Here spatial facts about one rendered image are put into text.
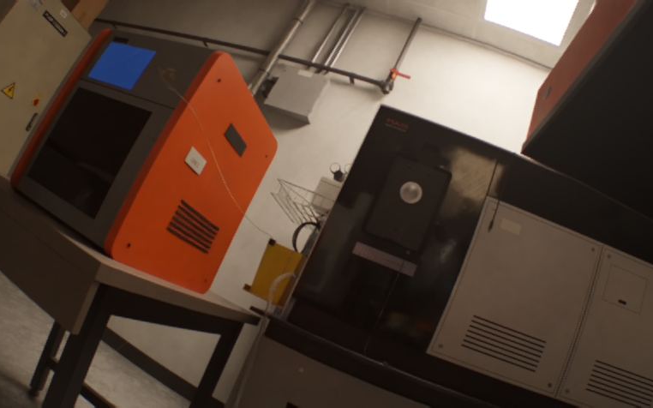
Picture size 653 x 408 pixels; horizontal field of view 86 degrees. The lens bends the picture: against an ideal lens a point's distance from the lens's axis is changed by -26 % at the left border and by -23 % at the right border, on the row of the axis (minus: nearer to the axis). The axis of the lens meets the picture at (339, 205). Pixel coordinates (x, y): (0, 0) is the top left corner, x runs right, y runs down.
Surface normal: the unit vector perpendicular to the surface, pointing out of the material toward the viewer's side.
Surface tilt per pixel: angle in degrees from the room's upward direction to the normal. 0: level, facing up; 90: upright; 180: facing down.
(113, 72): 90
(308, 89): 90
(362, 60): 90
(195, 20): 90
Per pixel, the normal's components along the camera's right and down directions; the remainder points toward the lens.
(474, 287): -0.13, -0.33
